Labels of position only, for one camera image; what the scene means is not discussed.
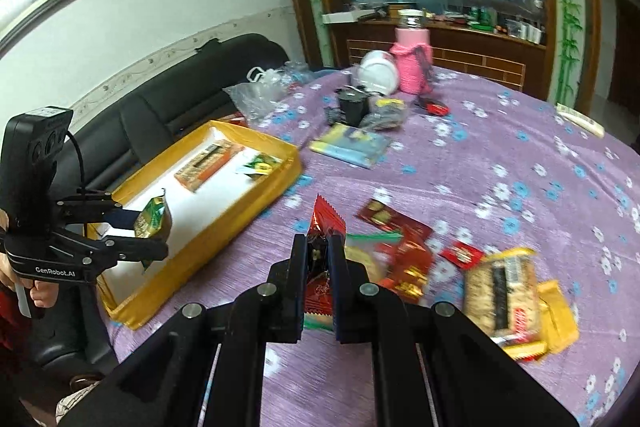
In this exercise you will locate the black cup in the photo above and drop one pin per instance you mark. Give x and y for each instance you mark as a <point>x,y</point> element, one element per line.
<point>352,107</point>

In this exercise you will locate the pink knitted glass jar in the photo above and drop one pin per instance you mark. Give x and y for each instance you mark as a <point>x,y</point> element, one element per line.
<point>410,62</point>

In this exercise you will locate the blue yellow flat packet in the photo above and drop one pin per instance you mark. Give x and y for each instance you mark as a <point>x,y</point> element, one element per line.
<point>350,144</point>

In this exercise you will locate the yellow cardboard tray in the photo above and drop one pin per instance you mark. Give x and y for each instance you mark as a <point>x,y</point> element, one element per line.
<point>145,304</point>

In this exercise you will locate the small red flat packet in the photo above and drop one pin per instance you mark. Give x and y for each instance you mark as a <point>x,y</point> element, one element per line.
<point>432,108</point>

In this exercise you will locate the red gold snack packet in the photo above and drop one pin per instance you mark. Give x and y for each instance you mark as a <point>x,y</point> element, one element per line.
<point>407,267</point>

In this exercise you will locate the wooden glass cabinet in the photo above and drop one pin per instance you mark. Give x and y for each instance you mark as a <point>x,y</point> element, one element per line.
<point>500,52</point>

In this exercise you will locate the white yellow box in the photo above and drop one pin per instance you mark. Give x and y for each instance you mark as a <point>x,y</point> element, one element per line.
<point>580,119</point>

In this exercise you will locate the clear plastic bag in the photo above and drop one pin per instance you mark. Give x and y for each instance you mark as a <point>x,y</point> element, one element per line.
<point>255,99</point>

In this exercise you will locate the clear bag dark contents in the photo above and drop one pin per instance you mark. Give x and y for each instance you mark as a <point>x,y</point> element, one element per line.
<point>385,114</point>

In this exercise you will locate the black phone stand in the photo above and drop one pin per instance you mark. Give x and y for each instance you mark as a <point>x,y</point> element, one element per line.
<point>425,64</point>

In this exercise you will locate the bluish plastic bag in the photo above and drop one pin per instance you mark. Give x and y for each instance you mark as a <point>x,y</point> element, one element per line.
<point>302,72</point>

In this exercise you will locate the small dark patterned item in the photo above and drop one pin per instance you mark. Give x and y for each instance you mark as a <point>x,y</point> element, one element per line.
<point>332,114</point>

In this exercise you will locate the large seaweed cracker packet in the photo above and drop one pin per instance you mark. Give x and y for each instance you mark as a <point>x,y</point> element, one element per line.
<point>500,292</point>

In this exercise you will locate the person's left hand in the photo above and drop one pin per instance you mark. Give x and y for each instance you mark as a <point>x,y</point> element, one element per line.
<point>42,296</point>

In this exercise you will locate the green yellow snack packet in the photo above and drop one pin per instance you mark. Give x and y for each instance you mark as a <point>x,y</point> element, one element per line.
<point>152,217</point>

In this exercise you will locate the yellow red candy bar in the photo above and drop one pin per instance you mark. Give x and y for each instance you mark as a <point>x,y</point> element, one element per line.
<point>525,351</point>

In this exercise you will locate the orange biscuit packet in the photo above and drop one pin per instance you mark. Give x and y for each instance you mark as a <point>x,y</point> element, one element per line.
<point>207,164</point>

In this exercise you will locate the purple floral tablecloth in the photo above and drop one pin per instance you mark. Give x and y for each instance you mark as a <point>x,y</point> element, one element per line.
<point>450,167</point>

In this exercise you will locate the black leather sofa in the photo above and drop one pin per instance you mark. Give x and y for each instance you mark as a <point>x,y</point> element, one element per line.
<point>165,107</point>

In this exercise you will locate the white plastic bag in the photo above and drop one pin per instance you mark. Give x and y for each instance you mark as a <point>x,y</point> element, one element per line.
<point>270,76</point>

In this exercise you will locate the white flat box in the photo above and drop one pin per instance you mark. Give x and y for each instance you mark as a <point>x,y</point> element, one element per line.
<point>340,17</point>

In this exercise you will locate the wooden chair back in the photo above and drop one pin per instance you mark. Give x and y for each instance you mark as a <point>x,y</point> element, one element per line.
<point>475,64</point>

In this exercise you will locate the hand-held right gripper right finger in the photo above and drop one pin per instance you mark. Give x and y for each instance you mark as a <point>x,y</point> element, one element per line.
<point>340,297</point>

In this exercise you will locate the white round lid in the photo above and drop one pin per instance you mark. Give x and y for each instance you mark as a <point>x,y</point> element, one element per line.
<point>377,72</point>

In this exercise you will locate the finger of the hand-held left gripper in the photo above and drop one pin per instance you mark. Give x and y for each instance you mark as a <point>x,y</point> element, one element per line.
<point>135,249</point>
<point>117,218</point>

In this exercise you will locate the wooden door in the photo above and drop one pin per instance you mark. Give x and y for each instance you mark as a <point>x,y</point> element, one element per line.
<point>627,47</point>

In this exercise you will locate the clear plastic cups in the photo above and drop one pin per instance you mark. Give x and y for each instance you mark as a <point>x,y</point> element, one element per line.
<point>527,32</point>

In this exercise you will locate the shiny red candy packet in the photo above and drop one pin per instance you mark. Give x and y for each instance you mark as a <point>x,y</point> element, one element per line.
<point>325,219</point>

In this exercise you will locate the red cartoon snack packet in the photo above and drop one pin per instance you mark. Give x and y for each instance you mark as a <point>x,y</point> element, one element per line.
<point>462,255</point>

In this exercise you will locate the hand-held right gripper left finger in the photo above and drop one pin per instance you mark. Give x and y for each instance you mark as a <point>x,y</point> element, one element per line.
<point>295,297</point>

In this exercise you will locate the clear green-edged snack packet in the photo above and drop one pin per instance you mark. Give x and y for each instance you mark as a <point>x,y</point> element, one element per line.
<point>362,257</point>

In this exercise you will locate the green white snack packet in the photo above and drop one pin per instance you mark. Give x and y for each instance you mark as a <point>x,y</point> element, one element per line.
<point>260,166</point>

